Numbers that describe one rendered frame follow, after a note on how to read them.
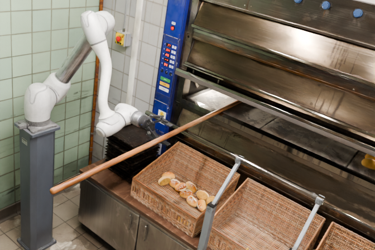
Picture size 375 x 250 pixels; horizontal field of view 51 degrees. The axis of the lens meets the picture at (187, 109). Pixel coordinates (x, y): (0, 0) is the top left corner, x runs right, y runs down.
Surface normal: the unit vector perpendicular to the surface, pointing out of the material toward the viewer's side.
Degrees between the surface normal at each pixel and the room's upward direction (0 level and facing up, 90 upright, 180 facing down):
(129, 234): 90
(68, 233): 0
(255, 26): 70
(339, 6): 90
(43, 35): 90
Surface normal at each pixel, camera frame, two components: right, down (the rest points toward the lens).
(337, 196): -0.50, -0.07
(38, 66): 0.80, 0.36
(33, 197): 0.11, 0.43
